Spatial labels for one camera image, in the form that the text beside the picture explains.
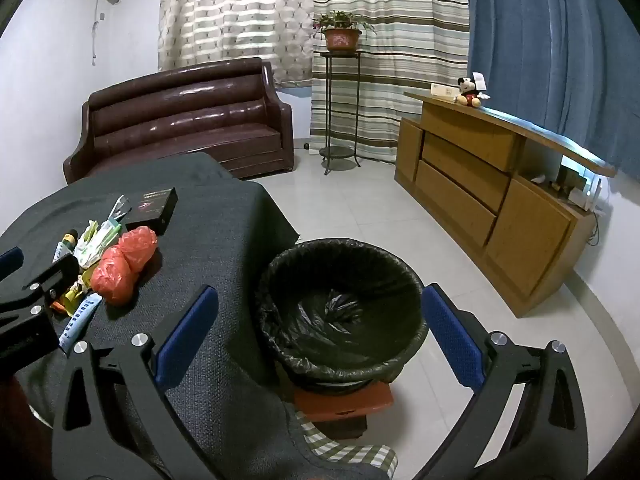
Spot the striped curtain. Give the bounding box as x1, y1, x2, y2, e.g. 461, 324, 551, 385
310, 0, 471, 163

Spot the mouse plush toy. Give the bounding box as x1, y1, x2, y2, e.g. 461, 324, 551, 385
455, 76, 490, 108

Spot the black metal plant stand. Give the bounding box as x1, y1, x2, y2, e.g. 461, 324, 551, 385
318, 50, 363, 176

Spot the wooden cabinet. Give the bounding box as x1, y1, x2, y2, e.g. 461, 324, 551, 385
394, 91, 618, 318

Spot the small green bottle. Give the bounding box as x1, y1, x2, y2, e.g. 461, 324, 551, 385
52, 228, 78, 263

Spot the small dark box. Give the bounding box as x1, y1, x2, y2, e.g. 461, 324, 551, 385
557, 165, 581, 191

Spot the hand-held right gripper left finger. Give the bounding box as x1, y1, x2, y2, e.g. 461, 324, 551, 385
51, 285, 220, 480

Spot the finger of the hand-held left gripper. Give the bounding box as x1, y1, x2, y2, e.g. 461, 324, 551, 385
0, 255, 81, 333
0, 246, 25, 281

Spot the blue curtain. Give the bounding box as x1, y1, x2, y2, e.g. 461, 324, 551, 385
465, 0, 640, 181

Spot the brown leather sofa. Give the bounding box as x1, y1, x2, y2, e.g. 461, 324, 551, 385
62, 57, 295, 183

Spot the beige patterned curtain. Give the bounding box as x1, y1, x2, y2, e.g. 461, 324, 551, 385
159, 0, 316, 86

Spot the green white wrapper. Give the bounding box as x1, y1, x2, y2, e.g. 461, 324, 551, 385
75, 220, 101, 267
87, 222, 123, 261

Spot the yellow snack wrapper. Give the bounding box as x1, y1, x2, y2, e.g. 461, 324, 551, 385
59, 280, 92, 312

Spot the green checked cloth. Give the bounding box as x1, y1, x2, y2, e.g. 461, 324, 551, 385
300, 420, 401, 480

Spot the red plastic bag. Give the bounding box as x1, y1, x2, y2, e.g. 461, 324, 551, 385
118, 226, 158, 273

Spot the potted plant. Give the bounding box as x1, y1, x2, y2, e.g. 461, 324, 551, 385
312, 10, 377, 52

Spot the router cable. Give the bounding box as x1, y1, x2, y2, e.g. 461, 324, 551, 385
587, 210, 608, 248

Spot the dark cigarette carton box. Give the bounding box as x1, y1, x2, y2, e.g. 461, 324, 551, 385
124, 186, 179, 236

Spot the white blue toothpaste tube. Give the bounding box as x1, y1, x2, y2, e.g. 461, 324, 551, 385
58, 294, 103, 356

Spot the red stool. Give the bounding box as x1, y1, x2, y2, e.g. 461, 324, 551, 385
292, 380, 393, 441

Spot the orange printed plastic bag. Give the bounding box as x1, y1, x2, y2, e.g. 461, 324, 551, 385
90, 246, 133, 306

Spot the black lined trash bin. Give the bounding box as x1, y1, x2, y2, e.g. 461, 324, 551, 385
257, 240, 430, 396

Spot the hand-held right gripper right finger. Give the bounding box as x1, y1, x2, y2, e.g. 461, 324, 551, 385
400, 283, 590, 480

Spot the white router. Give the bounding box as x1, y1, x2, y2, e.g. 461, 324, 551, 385
582, 172, 608, 211

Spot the air conditioner cable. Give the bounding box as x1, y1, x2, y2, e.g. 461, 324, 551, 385
91, 0, 106, 66

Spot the clear silver wrapper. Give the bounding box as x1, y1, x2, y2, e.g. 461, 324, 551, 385
107, 196, 132, 223

